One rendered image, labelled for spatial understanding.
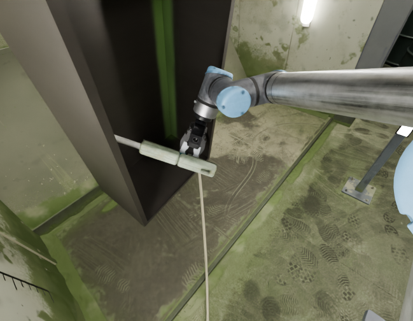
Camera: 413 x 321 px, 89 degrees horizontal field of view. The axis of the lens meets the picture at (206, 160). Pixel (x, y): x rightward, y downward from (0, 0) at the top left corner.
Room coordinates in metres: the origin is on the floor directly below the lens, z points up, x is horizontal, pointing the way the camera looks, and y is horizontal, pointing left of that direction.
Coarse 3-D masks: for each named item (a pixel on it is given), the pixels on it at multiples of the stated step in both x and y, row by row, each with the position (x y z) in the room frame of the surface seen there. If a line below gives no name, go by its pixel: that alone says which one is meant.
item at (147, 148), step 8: (128, 144) 0.62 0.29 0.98; (136, 144) 0.62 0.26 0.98; (144, 144) 0.61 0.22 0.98; (152, 144) 0.63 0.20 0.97; (144, 152) 0.60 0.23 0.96; (152, 152) 0.59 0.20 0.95; (160, 152) 0.59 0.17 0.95; (168, 152) 0.59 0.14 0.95; (176, 152) 0.60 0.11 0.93; (192, 152) 0.64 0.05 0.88; (168, 160) 0.58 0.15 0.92; (176, 160) 0.57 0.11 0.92; (184, 160) 0.57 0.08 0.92; (192, 160) 0.57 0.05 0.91; (200, 160) 0.58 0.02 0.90; (192, 168) 0.56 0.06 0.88; (200, 168) 0.55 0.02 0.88; (208, 168) 0.55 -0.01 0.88
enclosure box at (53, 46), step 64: (0, 0) 0.55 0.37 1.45; (64, 0) 0.80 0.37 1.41; (128, 0) 0.98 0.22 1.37; (192, 0) 1.01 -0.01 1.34; (64, 64) 0.46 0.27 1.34; (128, 64) 0.97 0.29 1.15; (192, 64) 1.04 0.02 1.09; (64, 128) 0.68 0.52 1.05; (128, 128) 0.95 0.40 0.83; (128, 192) 0.51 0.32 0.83
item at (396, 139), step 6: (396, 138) 0.91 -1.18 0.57; (402, 138) 0.89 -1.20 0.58; (390, 144) 0.91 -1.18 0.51; (396, 144) 0.89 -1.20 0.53; (384, 150) 0.91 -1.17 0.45; (390, 150) 0.90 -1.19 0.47; (384, 156) 0.90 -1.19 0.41; (378, 162) 0.91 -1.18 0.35; (384, 162) 0.89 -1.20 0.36; (372, 168) 0.91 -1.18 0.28; (378, 168) 0.89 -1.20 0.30; (366, 174) 0.92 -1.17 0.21; (372, 174) 0.90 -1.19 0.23; (366, 180) 0.90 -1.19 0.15; (360, 186) 0.91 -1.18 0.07; (366, 186) 0.88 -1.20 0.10
